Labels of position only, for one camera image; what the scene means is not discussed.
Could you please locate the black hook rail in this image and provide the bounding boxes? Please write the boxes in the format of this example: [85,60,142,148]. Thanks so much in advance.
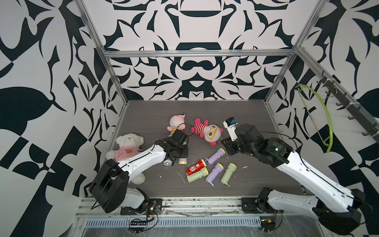
[315,71,379,143]

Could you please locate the light green flashlight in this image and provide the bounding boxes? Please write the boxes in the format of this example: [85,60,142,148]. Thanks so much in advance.
[220,163,237,187]
[187,167,209,183]

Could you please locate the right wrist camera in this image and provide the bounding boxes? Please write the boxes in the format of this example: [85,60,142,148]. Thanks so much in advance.
[223,117,238,142]

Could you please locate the red flashlight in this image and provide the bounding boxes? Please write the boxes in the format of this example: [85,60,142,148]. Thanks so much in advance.
[186,159,206,176]

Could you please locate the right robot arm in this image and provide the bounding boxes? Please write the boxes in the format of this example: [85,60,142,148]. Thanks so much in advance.
[222,118,365,236]

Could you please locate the purple flashlight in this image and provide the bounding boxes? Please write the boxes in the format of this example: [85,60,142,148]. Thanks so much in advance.
[179,158,188,165]
[205,163,224,186]
[206,148,226,166]

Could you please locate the black connector box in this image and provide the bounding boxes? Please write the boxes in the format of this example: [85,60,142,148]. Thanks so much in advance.
[260,219,276,233]
[128,219,150,233]

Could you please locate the black connector box left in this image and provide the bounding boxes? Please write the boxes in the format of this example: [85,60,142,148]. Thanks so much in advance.
[128,219,150,233]

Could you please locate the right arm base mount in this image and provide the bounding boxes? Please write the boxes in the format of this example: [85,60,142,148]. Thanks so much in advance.
[241,187,283,214]

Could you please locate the blue flashlight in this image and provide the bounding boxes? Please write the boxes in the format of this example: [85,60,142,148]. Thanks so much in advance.
[163,159,173,166]

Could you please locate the green hoop on wall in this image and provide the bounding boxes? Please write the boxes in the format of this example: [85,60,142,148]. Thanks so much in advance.
[296,84,334,153]

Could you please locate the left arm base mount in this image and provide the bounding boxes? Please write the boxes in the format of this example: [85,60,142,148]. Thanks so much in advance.
[120,188,163,216]

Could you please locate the white plush yellow glasses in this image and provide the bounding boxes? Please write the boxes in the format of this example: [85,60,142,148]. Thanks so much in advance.
[191,118,224,146]

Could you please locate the black connector box right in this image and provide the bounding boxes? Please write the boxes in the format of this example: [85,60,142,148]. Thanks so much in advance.
[260,219,276,233]

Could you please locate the pink plush striped shirt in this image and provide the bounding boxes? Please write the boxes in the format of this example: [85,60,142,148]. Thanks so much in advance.
[167,114,186,137]

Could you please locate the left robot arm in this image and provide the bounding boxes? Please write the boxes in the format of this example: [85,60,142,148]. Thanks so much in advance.
[89,130,189,213]

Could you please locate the white teddy bear pink shirt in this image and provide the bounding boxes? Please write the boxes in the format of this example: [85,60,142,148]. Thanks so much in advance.
[106,133,146,185]

